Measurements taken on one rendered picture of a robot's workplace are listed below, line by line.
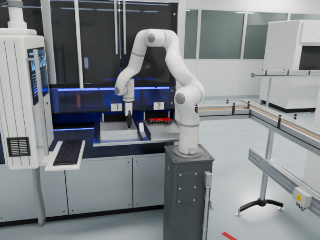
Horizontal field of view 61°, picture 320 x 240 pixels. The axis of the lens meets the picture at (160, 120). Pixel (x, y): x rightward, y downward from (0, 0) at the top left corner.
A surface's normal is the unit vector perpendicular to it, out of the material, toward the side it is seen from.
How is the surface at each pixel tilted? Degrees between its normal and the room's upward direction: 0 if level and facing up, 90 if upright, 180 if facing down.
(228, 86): 90
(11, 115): 90
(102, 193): 90
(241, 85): 90
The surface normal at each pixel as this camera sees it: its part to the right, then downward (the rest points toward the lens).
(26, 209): 0.21, 0.29
